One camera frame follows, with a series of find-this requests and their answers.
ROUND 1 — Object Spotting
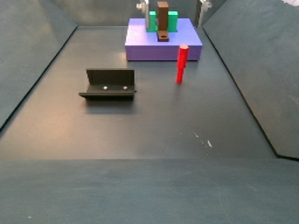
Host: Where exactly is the purple block board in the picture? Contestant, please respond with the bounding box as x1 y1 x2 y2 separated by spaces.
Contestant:
126 18 203 61

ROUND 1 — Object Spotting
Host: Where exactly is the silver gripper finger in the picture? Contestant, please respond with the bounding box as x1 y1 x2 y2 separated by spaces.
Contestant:
137 0 150 28
198 0 213 26

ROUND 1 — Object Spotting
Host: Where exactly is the red peg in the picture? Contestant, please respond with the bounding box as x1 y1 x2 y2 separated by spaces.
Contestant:
177 45 190 83

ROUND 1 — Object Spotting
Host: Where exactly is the green upright block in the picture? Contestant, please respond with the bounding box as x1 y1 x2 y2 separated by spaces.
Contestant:
146 11 179 32

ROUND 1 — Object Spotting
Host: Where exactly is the black angle bracket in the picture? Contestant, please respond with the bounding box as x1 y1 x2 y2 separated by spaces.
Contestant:
79 68 137 100

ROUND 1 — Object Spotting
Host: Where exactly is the brown L-shaped bracket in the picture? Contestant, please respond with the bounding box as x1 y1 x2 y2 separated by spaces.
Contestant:
158 2 170 42

